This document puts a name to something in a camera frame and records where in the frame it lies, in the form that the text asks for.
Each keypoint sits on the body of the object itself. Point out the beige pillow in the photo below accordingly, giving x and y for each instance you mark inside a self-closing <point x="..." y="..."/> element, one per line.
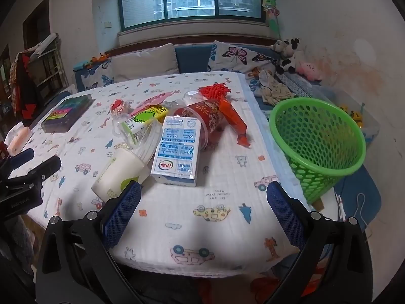
<point x="142" y="63"/>

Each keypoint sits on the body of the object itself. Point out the red printed plastic cup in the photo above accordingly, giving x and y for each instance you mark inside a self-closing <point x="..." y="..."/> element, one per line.
<point x="205" y="114"/>

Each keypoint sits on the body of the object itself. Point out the butterfly print pillow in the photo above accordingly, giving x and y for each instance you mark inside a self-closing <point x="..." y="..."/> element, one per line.
<point x="237" y="57"/>

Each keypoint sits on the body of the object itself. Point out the dark wooden door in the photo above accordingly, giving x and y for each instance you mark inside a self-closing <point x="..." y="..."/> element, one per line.
<point x="36" y="22"/>

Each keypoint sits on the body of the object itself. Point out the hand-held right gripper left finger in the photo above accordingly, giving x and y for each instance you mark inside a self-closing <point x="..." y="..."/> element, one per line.
<point x="123" y="215"/>

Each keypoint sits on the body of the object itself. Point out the orange toy figures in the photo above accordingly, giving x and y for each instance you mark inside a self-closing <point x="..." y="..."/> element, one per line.
<point x="100" y="57"/>

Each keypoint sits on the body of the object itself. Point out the yellow toy truck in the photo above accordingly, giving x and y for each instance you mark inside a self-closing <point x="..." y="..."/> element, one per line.
<point x="357" y="116"/>
<point x="345" y="109"/>

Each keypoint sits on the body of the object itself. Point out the clear plastic storage bin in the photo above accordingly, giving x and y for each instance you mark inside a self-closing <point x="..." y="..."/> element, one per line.
<point x="370" y="129"/>

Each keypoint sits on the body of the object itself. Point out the blue white patterned cloth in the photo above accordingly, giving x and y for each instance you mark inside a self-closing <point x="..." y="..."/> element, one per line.
<point x="300" y="85"/>

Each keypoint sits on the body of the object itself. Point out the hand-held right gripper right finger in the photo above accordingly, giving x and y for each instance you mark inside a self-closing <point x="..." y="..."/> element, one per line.
<point x="284" y="209"/>

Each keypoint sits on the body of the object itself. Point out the pink plush toy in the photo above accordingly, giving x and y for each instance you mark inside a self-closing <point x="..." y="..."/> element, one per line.
<point x="310" y="71"/>

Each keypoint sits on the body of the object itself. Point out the metal shelf rack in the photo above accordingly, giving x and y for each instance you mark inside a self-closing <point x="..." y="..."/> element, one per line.
<point x="47" y="63"/>

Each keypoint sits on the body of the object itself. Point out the pink plastic packet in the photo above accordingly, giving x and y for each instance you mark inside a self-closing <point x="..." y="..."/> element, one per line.
<point x="20" y="137"/>

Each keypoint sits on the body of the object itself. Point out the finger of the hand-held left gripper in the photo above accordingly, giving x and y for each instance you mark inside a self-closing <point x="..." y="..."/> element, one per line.
<point x="42" y="167"/>
<point x="20" y="158"/>

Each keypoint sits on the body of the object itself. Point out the blue seat cushion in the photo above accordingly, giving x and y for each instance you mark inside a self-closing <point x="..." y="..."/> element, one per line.
<point x="360" y="183"/>

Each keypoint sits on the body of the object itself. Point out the black white cow plush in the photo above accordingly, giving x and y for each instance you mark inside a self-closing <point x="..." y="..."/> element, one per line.
<point x="288" y="53"/>

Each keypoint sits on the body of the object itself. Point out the green framed window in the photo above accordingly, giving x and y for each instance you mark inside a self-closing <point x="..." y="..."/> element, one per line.
<point x="189" y="0"/>

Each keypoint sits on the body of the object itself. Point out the beige patterned garment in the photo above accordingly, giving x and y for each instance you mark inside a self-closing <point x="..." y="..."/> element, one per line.
<point x="275" y="90"/>

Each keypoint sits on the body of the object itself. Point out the black box with colourful print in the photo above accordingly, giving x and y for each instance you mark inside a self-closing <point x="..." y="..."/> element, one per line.
<point x="66" y="110"/>

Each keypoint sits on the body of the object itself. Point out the colourful pinwheel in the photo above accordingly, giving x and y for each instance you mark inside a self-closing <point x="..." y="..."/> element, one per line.
<point x="271" y="9"/>

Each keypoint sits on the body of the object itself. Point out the blue white milk carton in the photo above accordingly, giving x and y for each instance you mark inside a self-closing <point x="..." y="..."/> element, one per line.
<point x="175" y="152"/>

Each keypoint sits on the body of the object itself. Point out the butterfly print cushion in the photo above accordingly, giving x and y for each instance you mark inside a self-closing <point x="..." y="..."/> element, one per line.
<point x="95" y="76"/>

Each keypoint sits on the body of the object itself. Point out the teal toy block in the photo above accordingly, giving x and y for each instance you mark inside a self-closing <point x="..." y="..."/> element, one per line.
<point x="81" y="66"/>

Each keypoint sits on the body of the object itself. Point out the clear dome lid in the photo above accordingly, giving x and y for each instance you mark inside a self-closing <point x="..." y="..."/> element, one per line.
<point x="193" y="96"/>

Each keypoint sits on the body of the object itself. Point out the printed white blanket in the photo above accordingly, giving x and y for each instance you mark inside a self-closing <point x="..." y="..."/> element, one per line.
<point x="189" y="228"/>

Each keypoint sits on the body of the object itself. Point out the green plastic mesh basket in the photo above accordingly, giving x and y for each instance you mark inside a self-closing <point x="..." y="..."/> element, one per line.
<point x="319" y="177"/>

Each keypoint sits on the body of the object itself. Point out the clear plastic cup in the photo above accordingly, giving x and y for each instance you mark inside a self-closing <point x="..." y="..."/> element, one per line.
<point x="150" y="141"/>

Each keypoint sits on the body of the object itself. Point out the white paper cup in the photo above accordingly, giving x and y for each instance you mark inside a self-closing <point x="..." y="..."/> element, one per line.
<point x="117" y="174"/>

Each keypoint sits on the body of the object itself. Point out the orange snack bag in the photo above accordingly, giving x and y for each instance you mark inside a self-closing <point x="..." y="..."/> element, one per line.
<point x="232" y="117"/>

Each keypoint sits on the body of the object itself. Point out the red black hanging clothes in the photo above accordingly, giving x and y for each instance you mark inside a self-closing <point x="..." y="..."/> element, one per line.
<point x="23" y="82"/>

